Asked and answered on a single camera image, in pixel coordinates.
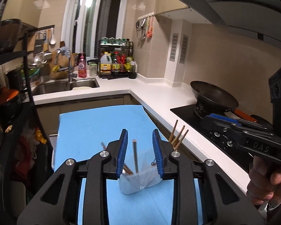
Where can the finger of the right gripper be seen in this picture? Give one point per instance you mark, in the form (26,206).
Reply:
(217,124)
(241,122)

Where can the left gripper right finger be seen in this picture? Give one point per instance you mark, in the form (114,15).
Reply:
(172,165)

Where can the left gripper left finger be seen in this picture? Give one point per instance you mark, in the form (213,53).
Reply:
(105,165)

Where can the hanging kitchen tools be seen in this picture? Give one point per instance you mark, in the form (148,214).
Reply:
(144,26)

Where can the person right hand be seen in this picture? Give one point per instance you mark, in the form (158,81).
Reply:
(260,188)

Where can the black gas stove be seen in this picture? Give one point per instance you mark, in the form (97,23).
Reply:
(192,117)

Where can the clear plastic utensil holder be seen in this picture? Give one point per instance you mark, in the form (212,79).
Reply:
(146,177)

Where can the chrome sink faucet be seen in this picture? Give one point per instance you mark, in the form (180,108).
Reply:
(62,66)

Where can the pink dish soap bottle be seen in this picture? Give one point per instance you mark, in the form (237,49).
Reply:
(82,70)

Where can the steel sink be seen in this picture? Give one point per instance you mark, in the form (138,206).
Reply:
(61,86)

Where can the yellow oil bottle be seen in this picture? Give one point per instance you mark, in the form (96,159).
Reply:
(105,64)

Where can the black spice rack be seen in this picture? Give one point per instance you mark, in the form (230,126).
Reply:
(121,51)

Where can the orange lidded pot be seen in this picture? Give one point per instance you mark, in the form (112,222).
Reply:
(8,94)

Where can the white hanging ladle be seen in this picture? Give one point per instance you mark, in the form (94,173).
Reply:
(52,38)

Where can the black shelving rack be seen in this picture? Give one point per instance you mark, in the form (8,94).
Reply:
(25,151)

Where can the black wok red handle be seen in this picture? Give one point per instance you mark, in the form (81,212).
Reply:
(214,99)

